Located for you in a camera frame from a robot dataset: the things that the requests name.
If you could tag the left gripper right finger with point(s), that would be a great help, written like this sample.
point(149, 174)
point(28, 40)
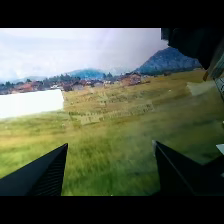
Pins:
point(180, 176)

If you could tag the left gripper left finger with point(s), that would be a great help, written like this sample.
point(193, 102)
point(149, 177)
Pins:
point(40, 176)

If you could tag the black garment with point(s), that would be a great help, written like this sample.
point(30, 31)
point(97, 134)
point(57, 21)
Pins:
point(196, 41)

